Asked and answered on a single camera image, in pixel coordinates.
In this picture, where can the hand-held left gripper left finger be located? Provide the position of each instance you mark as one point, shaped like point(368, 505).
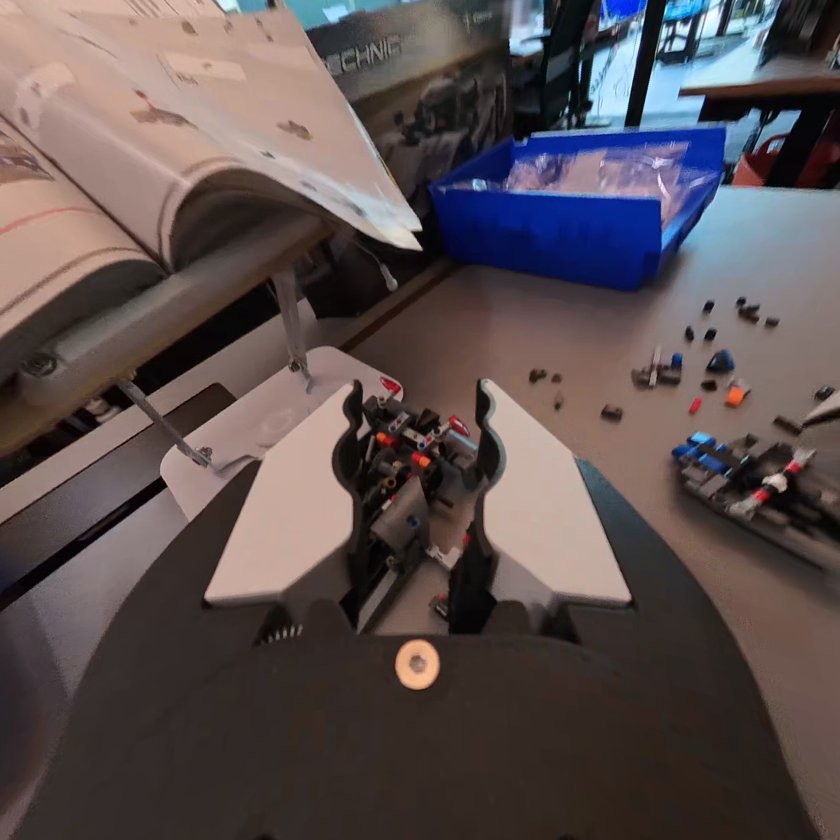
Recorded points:
point(282, 525)

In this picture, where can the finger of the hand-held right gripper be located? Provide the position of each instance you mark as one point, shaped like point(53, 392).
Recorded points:
point(825, 408)

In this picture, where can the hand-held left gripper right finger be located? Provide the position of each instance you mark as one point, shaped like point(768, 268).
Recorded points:
point(558, 525)

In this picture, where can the small black brick assembly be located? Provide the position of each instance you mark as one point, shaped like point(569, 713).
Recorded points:
point(443, 556)

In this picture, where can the grey winged brick assembly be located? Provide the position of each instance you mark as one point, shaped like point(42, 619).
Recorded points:
point(728, 479)

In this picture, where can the orange small brick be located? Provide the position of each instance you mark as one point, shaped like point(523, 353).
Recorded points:
point(736, 397)

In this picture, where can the toy brick car chassis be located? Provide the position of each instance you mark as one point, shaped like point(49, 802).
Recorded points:
point(394, 518)

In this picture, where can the dark curved wedge brick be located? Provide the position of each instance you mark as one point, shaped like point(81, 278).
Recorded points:
point(720, 362)

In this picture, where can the black angled connector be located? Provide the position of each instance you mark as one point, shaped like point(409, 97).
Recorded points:
point(751, 312)

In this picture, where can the dark grey cross-hole connector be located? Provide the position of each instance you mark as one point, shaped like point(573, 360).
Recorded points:
point(611, 412)

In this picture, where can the red plastic container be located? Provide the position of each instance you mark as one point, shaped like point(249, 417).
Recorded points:
point(754, 164)

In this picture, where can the white and wood book stand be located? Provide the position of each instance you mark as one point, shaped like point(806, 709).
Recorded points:
point(131, 308)

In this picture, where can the large blue storage bin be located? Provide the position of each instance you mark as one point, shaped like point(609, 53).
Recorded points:
point(538, 236)

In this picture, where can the wooden desk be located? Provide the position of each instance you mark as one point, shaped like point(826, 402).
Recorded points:
point(754, 82)

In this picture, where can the pile of clear plastic bags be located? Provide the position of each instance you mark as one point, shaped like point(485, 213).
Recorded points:
point(590, 170)

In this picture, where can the open instruction booklet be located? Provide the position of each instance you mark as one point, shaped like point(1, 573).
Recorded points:
point(164, 164)

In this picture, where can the black office chair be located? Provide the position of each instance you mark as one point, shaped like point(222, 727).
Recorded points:
point(558, 65)

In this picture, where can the dark printed cardboard box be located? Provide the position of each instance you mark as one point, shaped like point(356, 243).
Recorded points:
point(420, 85)

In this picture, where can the black metal post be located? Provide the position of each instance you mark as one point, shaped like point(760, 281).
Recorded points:
point(643, 59)

